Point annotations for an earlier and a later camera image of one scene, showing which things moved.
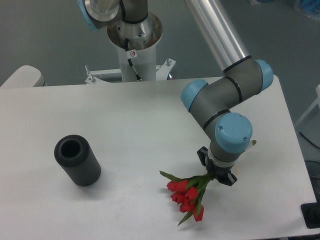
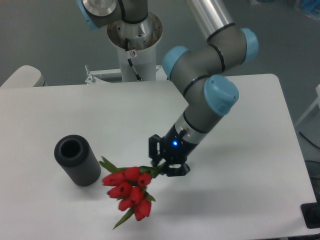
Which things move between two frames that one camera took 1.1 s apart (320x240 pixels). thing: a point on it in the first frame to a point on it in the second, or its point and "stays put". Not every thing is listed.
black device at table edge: (311, 212) stays put
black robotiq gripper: (220, 173) to (174, 150)
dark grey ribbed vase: (75, 154) stays put
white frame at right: (317, 101) stays put
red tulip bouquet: (187, 194) to (128, 185)
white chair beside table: (25, 76) stays put
